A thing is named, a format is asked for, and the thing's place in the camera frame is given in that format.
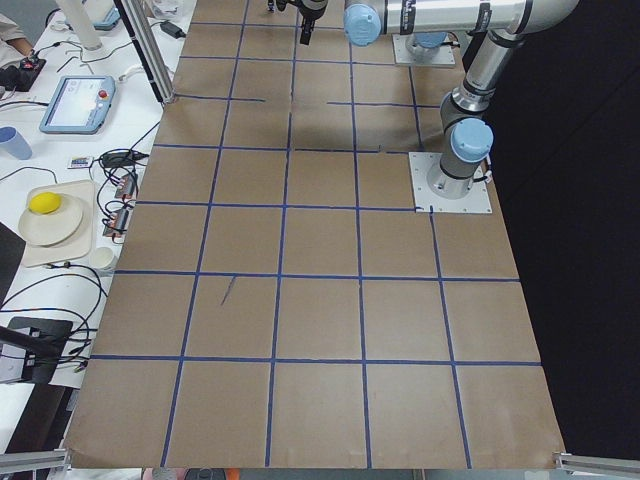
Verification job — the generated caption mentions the black camera stand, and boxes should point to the black camera stand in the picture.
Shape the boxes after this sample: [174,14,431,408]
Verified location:
[1,316,73,384]

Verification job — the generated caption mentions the beige plate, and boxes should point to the beige plate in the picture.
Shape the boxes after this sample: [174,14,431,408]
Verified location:
[18,194,84,246]

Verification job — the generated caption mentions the aluminium frame post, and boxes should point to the aluminium frame post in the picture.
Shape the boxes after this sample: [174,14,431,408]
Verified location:
[114,0,175,105]

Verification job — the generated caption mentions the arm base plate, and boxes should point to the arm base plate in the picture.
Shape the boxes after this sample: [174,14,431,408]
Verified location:
[408,152,492,214]
[392,32,456,68]

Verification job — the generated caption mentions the blue teach pendant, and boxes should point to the blue teach pendant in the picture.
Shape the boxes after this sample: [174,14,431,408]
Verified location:
[39,75,116,135]

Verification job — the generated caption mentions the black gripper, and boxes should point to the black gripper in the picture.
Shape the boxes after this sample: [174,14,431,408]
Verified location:
[294,0,328,45]

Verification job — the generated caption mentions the small circuit board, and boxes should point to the small circuit board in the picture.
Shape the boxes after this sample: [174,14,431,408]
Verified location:
[114,172,138,200]
[102,207,130,239]

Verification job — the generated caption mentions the white paper cup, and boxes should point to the white paper cup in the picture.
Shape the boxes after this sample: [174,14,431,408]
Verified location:
[88,247,118,274]

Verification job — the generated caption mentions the beige tray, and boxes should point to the beige tray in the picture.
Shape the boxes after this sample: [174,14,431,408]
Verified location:
[18,180,96,267]

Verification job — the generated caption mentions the white cylinder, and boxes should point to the white cylinder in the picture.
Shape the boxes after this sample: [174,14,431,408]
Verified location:
[56,0,102,51]

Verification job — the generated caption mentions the yellow lemon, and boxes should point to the yellow lemon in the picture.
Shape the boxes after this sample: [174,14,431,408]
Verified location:
[28,191,62,215]

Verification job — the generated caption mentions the black power adapter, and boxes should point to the black power adapter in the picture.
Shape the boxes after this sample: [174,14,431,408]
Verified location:
[159,20,186,39]

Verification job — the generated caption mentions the blue cup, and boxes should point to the blue cup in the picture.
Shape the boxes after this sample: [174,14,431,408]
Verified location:
[0,126,32,160]

